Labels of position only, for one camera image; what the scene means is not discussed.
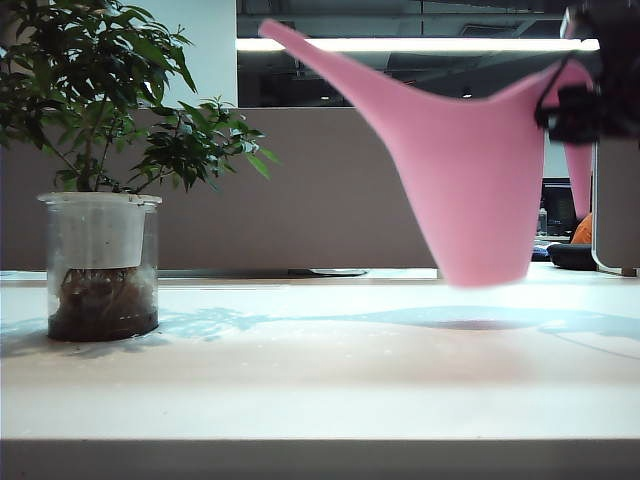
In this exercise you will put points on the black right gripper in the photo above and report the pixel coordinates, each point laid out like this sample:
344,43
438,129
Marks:
620,50

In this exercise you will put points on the clear glass outer pot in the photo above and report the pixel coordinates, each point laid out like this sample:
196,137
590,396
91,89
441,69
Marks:
102,322

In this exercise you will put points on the ceiling strip light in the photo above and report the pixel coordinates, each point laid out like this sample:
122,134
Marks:
400,45

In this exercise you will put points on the white inner plant pot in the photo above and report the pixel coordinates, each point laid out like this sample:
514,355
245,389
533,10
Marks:
100,235

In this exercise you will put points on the dark flat partition base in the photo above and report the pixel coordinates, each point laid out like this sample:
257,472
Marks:
330,272

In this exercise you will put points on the green leafy plant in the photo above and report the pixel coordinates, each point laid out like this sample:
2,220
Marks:
90,60

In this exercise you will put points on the short brown desk partition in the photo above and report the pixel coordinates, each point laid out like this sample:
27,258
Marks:
620,200

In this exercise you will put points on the dark computer monitor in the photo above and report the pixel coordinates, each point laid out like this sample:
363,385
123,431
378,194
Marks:
557,207

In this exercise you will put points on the person in orange shirt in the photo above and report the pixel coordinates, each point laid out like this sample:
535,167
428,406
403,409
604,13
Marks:
584,232

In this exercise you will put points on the black cushion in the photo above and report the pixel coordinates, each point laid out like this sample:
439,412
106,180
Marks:
572,256

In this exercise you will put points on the blue item on desk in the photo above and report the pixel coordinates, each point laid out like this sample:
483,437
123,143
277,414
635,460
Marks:
539,252

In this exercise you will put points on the long brown desk partition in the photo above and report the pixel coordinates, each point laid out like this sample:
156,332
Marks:
310,200

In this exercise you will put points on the pink plastic watering can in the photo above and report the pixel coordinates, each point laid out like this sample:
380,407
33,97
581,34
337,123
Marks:
470,200

